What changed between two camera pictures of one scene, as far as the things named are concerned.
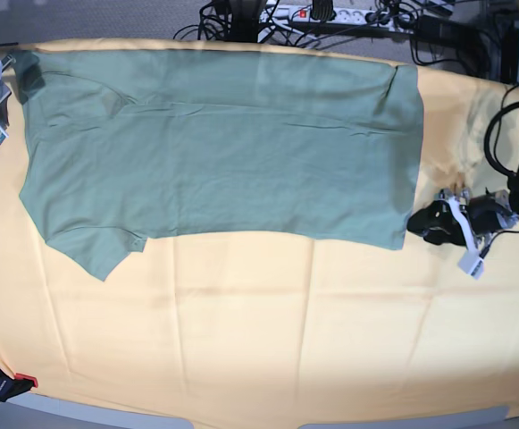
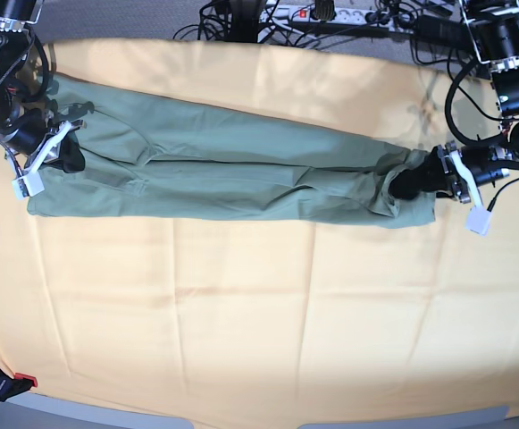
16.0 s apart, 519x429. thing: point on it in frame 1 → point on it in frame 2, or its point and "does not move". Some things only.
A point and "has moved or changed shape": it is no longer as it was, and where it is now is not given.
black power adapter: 446,30 does not move
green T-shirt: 122,148 has moved or changed shape
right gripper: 483,215 → 461,171
